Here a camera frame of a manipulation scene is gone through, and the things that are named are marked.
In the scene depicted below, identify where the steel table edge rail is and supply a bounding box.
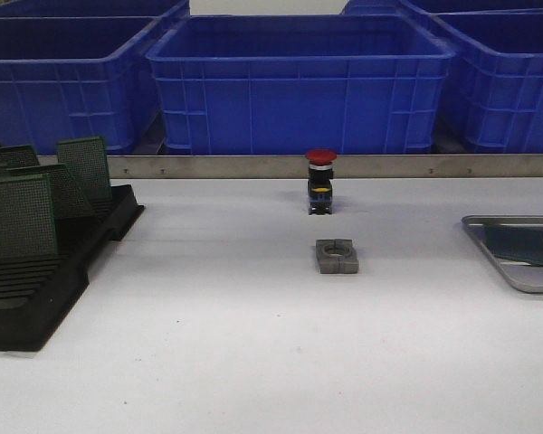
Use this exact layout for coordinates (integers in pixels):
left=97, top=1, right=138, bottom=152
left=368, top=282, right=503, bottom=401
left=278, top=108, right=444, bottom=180
left=108, top=154, right=543, bottom=179

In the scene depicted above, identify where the far left blue crate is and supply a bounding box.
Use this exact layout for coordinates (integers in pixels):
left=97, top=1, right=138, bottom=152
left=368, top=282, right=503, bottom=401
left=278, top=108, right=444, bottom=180
left=0, top=0, right=190, bottom=18

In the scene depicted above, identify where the far right blue crate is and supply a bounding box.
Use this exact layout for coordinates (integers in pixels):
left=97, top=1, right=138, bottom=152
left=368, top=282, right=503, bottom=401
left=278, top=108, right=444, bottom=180
left=341, top=0, right=543, bottom=15

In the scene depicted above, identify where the right blue plastic crate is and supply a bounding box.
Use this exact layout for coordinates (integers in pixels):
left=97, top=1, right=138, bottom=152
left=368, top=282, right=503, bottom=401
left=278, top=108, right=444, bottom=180
left=433, top=13, right=543, bottom=156

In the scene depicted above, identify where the blue plastic crate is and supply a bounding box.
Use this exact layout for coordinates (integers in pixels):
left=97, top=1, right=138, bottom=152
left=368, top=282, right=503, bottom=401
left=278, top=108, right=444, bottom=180
left=148, top=14, right=454, bottom=156
left=433, top=13, right=543, bottom=156
left=0, top=17, right=162, bottom=155

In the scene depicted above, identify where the black slotted board rack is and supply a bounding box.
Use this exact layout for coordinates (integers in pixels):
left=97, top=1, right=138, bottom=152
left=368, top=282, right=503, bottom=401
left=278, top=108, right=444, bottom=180
left=0, top=184, right=144, bottom=352

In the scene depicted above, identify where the grey metal clamp block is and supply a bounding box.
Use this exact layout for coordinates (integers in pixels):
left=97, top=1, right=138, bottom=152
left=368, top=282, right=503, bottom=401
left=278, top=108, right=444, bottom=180
left=315, top=239, right=359, bottom=274

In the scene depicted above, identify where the green perforated circuit board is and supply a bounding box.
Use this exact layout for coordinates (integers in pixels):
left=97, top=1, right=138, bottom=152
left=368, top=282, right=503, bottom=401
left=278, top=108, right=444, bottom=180
left=483, top=225, right=543, bottom=267

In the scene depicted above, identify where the left blue plastic crate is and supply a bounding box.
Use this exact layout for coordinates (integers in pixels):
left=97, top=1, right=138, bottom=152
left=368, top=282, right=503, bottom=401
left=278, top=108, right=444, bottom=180
left=0, top=17, right=162, bottom=155

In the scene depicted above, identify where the red emergency stop button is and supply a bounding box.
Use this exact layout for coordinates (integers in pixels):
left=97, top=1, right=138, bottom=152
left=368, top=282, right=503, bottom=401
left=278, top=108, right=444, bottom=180
left=306, top=149, right=338, bottom=215

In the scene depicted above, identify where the centre blue plastic crate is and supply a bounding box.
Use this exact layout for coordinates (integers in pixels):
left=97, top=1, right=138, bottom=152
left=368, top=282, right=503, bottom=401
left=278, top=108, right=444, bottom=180
left=148, top=14, right=454, bottom=156

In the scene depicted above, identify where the silver metal tray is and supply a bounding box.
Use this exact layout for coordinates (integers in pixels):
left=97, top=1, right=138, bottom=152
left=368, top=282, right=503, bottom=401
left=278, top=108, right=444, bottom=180
left=462, top=215, right=543, bottom=294

